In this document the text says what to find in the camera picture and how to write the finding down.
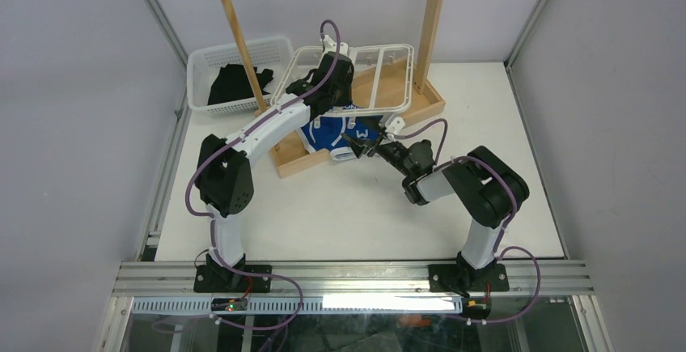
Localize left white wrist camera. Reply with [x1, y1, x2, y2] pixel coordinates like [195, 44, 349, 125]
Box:
[322, 36, 349, 57]

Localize white plastic clip hanger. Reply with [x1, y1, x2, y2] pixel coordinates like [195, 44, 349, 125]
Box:
[270, 44, 415, 117]

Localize white perforated plastic basket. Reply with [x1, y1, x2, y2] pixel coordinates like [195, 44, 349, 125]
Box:
[187, 36, 294, 117]

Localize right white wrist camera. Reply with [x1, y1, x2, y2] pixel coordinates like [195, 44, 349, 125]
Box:
[383, 117, 405, 141]

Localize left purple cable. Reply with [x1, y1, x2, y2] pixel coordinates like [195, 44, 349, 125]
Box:
[184, 19, 342, 352]

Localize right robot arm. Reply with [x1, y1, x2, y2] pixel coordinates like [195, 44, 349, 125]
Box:
[342, 117, 530, 297]

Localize blue boxer underwear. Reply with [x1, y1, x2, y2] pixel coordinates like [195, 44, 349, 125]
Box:
[296, 115, 382, 162]

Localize purple cable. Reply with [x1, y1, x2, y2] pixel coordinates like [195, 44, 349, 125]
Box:
[396, 119, 542, 324]
[184, 19, 342, 352]

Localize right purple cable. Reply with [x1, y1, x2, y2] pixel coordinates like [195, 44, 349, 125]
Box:
[396, 119, 542, 324]

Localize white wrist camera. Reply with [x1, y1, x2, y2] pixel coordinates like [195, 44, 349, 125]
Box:
[322, 36, 349, 57]
[383, 117, 405, 141]

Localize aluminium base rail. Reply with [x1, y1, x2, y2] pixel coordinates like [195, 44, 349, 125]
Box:
[112, 259, 595, 314]

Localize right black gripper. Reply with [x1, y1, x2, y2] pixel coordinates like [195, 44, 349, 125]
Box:
[341, 116, 414, 179]

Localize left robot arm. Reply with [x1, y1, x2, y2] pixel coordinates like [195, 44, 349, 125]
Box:
[187, 51, 354, 292]

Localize black garment in basket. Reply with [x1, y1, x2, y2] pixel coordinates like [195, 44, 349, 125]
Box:
[208, 64, 255, 105]

